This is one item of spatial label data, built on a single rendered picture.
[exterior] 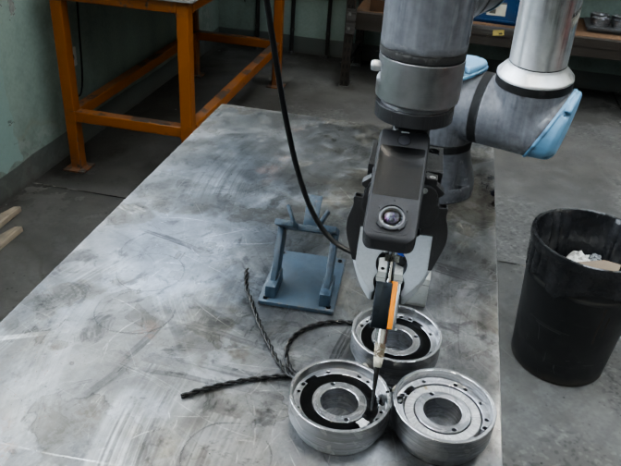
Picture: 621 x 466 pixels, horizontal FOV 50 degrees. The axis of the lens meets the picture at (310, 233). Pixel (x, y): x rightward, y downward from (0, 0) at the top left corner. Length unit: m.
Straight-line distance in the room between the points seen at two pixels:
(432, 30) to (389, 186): 0.13
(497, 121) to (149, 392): 0.66
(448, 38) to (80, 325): 0.55
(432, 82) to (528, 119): 0.51
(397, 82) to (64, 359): 0.49
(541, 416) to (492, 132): 1.08
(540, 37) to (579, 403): 1.28
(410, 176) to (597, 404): 1.59
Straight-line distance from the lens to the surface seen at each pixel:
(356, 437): 0.68
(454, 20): 0.57
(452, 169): 1.16
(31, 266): 2.48
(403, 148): 0.60
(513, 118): 1.08
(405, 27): 0.57
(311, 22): 4.78
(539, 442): 1.93
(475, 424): 0.73
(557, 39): 1.05
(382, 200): 0.57
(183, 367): 0.79
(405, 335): 0.82
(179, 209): 1.10
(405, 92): 0.58
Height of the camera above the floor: 1.33
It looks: 31 degrees down
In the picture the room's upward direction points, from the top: 4 degrees clockwise
